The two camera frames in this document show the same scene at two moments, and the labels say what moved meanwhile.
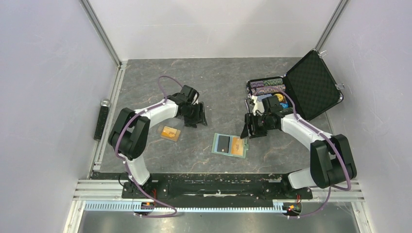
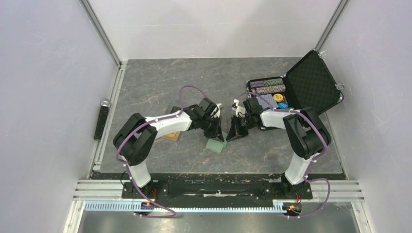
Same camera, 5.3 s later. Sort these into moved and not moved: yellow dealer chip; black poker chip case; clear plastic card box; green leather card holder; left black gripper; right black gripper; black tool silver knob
Moved: left black gripper; right black gripper; green leather card holder
Not moved: black tool silver knob; black poker chip case; clear plastic card box; yellow dealer chip
